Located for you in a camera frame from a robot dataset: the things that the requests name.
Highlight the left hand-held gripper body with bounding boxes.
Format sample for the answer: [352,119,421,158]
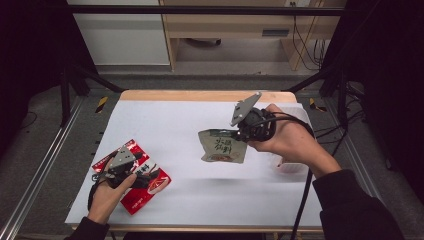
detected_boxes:
[99,145,152,189]

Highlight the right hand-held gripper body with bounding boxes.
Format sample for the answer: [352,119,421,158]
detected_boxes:
[230,92,277,143]

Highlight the beige green sauce packet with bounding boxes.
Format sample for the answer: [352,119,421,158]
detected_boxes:
[197,129,249,164]

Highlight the red snack packet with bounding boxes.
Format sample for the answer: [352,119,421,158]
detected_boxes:
[91,139,173,216]

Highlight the person's right hand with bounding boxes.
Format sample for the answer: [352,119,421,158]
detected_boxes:
[248,103,343,179]

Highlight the person's left hand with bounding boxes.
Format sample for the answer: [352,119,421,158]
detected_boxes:
[87,173,138,225]

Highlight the white table cover sheet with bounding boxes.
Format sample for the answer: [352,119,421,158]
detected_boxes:
[64,99,323,228]

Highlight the yellow black tape strip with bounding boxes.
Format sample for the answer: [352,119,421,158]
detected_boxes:
[308,97,328,113]
[95,96,110,114]

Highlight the wooden table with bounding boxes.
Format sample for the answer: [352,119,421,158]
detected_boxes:
[64,89,324,234]

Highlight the black metal stand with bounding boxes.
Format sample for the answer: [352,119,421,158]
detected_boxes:
[283,62,351,132]
[59,62,125,128]

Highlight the wooden desk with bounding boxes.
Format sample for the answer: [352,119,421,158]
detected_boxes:
[159,0,348,72]

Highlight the white cabinet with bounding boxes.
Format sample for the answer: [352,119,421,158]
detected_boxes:
[66,0,171,66]

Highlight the black curtain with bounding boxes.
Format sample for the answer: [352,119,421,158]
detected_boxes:
[319,0,424,196]
[0,0,98,159]

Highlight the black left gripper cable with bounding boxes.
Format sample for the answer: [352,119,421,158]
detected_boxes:
[87,159,114,212]

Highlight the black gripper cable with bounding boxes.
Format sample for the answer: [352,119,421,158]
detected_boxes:
[253,111,316,240]
[87,159,114,212]

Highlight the aluminium rail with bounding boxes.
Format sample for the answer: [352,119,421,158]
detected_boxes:
[0,95,85,240]
[324,96,383,201]

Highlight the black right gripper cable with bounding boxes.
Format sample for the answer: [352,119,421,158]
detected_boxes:
[253,111,316,240]

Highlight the hanging black cables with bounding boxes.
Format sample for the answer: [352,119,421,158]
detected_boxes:
[290,1,332,72]

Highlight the black floor cables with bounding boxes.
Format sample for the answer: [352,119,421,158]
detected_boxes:
[314,81,368,158]

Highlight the black frame crossbar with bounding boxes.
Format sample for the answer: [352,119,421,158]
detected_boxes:
[66,4,345,17]

